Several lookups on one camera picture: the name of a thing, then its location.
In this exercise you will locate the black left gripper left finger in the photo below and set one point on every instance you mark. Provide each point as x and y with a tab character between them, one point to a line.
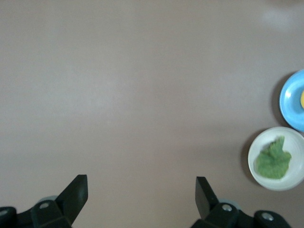
69	202

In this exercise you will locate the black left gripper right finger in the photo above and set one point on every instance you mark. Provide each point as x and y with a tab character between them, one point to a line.
207	204

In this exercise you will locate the green lettuce leaf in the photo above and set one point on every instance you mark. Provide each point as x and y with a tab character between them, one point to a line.
273	161

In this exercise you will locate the yellow lemon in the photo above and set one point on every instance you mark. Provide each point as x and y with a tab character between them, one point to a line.
302	99

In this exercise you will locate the pale beige round plate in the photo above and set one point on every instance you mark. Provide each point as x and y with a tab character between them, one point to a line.
297	142

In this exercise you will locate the blue round plate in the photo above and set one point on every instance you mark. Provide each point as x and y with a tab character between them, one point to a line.
291	107

